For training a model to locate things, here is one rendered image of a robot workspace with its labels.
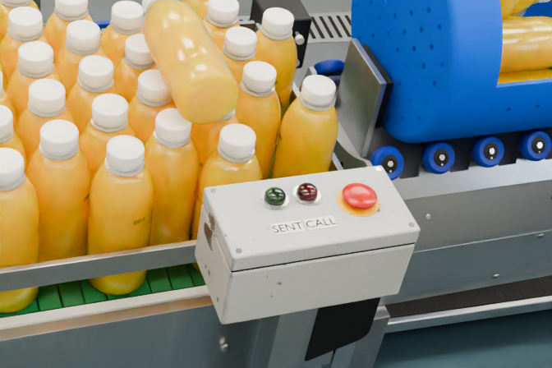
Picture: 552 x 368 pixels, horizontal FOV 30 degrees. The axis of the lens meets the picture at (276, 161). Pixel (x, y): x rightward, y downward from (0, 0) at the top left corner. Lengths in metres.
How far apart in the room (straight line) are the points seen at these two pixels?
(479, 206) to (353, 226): 0.44
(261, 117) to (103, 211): 0.23
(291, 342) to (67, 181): 0.30
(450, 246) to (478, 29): 0.36
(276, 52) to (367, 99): 0.14
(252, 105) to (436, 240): 0.36
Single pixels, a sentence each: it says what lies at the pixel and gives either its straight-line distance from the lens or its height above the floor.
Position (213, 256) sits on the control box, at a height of 1.05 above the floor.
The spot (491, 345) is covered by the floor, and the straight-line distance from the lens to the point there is 2.49.
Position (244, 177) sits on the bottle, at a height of 1.06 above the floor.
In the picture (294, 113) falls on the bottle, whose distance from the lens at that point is 1.21.
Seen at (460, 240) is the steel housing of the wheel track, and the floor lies 0.83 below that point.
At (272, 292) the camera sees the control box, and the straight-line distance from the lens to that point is 1.03.
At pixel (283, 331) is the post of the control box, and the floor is 0.93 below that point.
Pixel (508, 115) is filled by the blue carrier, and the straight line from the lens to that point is 1.31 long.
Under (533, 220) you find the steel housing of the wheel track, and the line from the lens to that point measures 1.50.
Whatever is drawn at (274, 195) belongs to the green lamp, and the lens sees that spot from 1.02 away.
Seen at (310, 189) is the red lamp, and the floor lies 1.11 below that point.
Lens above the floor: 1.80
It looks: 40 degrees down
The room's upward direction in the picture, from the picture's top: 12 degrees clockwise
